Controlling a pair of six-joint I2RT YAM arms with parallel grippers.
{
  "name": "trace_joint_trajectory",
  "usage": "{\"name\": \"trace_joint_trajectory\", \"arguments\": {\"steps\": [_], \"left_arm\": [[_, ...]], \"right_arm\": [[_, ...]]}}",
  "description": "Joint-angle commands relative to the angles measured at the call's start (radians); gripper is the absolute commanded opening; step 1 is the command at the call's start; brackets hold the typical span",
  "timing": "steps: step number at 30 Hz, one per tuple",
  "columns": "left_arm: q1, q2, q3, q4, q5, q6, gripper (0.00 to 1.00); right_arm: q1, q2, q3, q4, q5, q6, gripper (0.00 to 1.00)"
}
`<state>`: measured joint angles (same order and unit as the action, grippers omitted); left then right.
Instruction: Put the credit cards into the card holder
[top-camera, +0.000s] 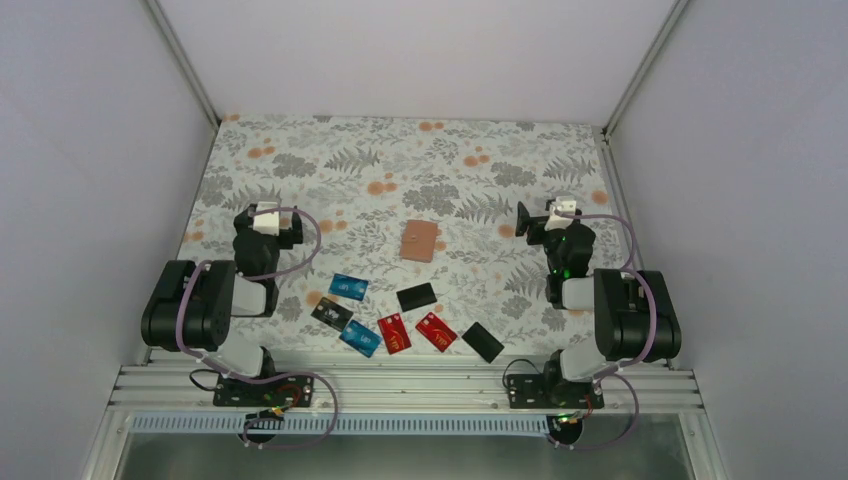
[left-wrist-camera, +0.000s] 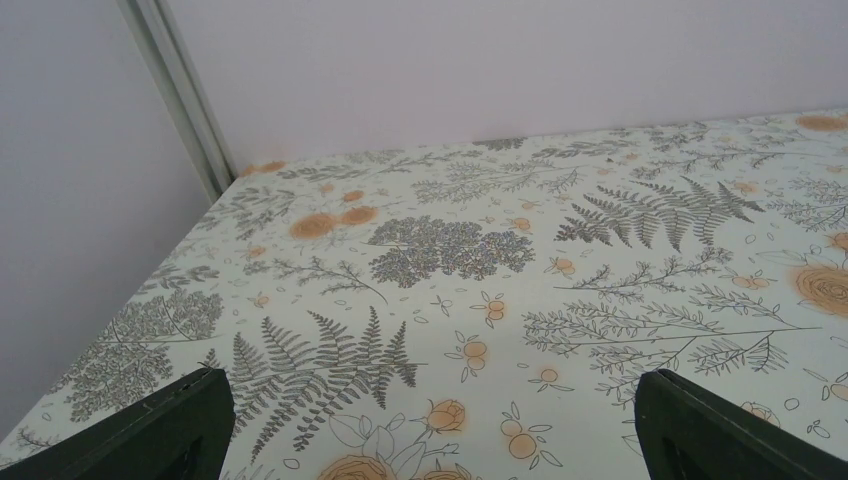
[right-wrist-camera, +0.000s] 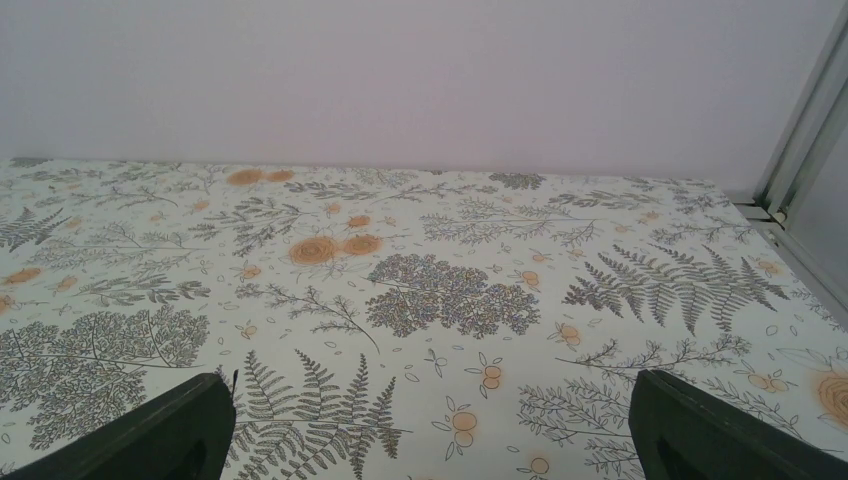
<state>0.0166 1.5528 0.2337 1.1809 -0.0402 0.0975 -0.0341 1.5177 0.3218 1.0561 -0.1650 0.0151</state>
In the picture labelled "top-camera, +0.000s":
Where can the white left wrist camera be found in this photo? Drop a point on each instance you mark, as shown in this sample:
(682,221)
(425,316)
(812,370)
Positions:
(266,218)

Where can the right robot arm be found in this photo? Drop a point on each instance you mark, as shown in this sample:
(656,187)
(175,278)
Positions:
(634,317)

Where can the brown leather card holder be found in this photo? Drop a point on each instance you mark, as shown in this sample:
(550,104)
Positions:
(418,241)

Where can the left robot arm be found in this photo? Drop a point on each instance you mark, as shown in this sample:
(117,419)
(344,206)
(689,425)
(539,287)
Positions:
(193,303)

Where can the aluminium rail frame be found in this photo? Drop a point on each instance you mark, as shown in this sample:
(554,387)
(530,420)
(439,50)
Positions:
(403,393)

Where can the red VIP card right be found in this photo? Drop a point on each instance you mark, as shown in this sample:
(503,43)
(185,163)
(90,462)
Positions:
(436,331)

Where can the blue card upper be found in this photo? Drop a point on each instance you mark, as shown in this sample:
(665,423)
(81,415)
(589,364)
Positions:
(348,287)

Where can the black card right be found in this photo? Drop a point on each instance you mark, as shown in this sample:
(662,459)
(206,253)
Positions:
(483,342)

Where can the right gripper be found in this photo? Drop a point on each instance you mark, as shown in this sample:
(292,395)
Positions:
(525,220)

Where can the black card centre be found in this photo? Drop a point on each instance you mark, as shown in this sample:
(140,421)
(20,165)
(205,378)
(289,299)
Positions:
(416,297)

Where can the red vip card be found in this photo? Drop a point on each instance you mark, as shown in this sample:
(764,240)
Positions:
(436,331)
(394,333)

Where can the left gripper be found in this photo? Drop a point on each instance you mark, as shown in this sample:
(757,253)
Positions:
(296,233)

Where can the black VIP card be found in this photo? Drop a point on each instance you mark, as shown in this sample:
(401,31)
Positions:
(332,314)

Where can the red VIP card left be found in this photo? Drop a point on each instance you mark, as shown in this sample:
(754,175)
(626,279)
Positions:
(394,333)

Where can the floral table mat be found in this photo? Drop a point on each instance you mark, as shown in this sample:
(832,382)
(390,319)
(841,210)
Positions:
(361,179)

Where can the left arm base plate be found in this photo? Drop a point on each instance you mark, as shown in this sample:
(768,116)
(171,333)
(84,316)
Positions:
(291,391)

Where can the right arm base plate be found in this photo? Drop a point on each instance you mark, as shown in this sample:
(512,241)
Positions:
(533,391)

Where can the blue VIP card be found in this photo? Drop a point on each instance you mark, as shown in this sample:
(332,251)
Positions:
(360,338)

